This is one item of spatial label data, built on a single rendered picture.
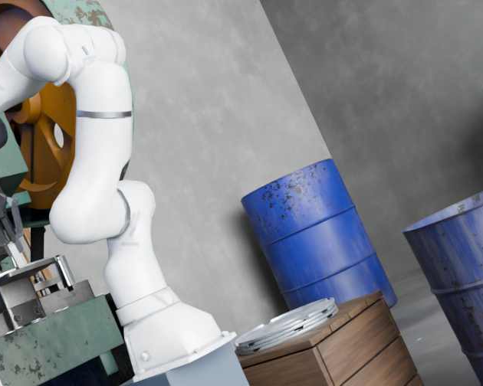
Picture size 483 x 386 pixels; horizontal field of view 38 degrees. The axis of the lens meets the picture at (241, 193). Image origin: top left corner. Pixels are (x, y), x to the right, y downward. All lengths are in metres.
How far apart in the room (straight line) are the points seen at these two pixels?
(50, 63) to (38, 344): 0.77
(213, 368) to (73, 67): 0.64
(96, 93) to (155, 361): 0.52
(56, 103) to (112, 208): 0.91
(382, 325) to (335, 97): 3.33
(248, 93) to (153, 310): 3.56
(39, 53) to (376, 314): 1.07
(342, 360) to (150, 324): 0.54
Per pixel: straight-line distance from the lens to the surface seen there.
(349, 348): 1.75
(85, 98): 1.38
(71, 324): 1.91
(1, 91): 1.57
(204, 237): 4.08
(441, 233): 1.61
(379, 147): 4.94
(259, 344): 1.84
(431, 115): 4.72
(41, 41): 1.39
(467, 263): 1.61
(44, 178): 2.39
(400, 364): 1.92
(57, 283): 2.16
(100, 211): 1.36
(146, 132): 4.12
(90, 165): 1.38
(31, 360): 1.84
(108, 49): 1.46
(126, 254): 1.40
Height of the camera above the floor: 0.59
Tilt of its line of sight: 5 degrees up
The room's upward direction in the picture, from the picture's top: 24 degrees counter-clockwise
